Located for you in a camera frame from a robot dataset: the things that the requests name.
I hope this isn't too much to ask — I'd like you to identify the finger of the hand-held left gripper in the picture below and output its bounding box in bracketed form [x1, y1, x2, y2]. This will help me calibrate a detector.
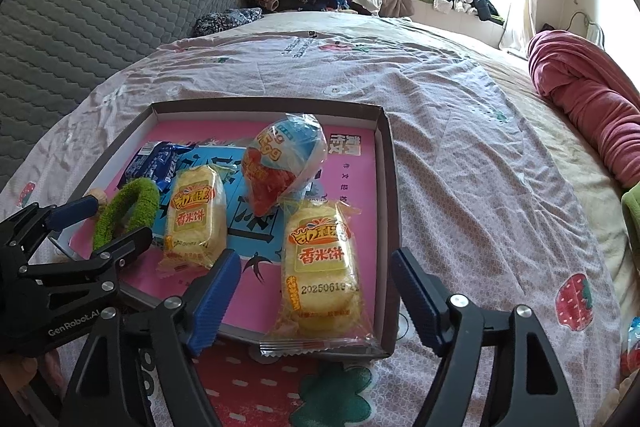
[15, 227, 153, 303]
[0, 196, 101, 253]

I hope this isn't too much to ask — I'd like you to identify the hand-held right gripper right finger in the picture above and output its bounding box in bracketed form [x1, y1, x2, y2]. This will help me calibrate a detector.
[390, 248, 581, 427]

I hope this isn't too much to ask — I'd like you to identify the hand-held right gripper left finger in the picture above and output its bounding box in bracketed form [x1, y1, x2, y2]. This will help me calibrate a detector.
[59, 248, 243, 427]

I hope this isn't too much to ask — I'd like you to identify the green fuzzy ring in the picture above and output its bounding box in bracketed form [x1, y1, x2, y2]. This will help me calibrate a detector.
[92, 178, 162, 253]

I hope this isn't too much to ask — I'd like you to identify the yellow rice cracker packet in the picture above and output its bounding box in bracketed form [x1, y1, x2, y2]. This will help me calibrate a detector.
[259, 198, 380, 359]
[159, 164, 228, 279]

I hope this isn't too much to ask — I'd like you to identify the shallow pink box tray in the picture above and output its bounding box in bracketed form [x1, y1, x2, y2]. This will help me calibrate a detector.
[27, 101, 403, 360]

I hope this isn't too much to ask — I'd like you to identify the blue snack packet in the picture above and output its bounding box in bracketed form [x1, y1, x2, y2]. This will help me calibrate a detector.
[117, 141, 196, 192]

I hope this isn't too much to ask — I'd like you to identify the red jelly cup packet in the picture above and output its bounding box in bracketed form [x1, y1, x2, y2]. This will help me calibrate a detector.
[241, 113, 332, 218]

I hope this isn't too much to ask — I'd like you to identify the person's left hand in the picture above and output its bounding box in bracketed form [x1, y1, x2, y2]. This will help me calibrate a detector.
[0, 353, 40, 410]

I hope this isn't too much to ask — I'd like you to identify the pink printed bed sheet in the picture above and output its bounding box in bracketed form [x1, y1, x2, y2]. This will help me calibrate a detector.
[0, 19, 626, 427]

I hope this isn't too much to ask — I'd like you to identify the grey quilted headboard cover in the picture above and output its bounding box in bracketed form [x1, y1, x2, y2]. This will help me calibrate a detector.
[0, 0, 243, 188]

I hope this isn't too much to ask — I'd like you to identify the small clear snack packet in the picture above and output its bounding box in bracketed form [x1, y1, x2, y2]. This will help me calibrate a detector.
[620, 316, 640, 378]

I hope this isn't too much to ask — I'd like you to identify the green blanket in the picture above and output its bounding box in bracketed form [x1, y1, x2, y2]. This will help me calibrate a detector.
[620, 187, 640, 233]

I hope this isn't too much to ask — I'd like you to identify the dark floral cloth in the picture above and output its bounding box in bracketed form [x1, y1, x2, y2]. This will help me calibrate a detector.
[192, 7, 263, 38]

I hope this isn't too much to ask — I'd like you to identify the pink quilt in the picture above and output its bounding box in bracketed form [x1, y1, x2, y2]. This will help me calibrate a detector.
[527, 29, 640, 190]

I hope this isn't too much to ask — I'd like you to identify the white curved object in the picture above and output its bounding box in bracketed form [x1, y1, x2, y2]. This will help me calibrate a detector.
[570, 9, 607, 50]

